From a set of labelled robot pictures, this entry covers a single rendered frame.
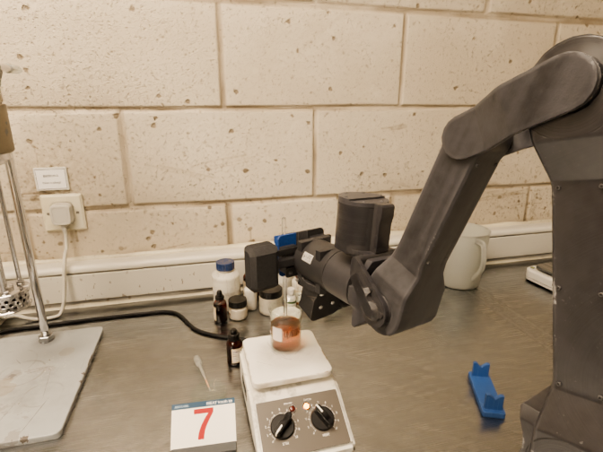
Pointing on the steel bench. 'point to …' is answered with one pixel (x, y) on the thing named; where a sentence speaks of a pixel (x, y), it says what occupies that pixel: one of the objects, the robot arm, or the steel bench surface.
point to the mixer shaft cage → (15, 293)
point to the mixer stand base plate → (42, 383)
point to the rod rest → (485, 392)
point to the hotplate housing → (287, 397)
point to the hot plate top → (297, 372)
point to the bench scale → (541, 274)
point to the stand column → (28, 251)
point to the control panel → (302, 423)
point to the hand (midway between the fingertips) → (288, 244)
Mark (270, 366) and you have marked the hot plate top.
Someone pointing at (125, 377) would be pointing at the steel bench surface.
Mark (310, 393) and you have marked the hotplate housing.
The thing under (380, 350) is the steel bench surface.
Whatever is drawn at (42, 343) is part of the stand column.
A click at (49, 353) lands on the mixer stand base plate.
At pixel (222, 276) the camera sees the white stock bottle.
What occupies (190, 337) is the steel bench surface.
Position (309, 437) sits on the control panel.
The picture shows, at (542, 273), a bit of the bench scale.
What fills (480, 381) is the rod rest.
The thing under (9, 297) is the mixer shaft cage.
